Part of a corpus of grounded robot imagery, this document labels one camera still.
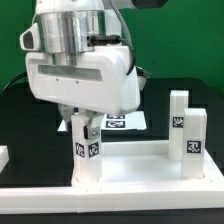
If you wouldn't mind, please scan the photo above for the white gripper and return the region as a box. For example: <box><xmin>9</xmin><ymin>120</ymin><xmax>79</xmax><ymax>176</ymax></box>
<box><xmin>20</xmin><ymin>24</ymin><xmax>141</xmax><ymax>140</ymax></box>

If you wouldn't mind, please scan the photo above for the white desk top tray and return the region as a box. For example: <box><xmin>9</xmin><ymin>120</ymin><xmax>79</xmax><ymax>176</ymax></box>
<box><xmin>71</xmin><ymin>140</ymin><xmax>224</xmax><ymax>194</ymax></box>

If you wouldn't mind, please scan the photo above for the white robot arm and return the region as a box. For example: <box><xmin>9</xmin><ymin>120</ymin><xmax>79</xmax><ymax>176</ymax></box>
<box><xmin>20</xmin><ymin>0</ymin><xmax>168</xmax><ymax>140</ymax></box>

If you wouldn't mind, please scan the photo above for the fiducial marker sheet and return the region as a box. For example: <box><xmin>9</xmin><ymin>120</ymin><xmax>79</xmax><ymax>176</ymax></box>
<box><xmin>57</xmin><ymin>111</ymin><xmax>148</xmax><ymax>132</ymax></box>

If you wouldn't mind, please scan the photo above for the white block at left edge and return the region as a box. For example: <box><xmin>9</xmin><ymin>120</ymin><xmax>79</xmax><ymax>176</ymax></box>
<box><xmin>0</xmin><ymin>146</ymin><xmax>9</xmax><ymax>173</ymax></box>

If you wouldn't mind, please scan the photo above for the black cable bundle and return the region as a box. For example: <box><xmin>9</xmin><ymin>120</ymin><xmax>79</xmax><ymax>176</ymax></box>
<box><xmin>1</xmin><ymin>71</ymin><xmax>29</xmax><ymax>93</ymax></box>

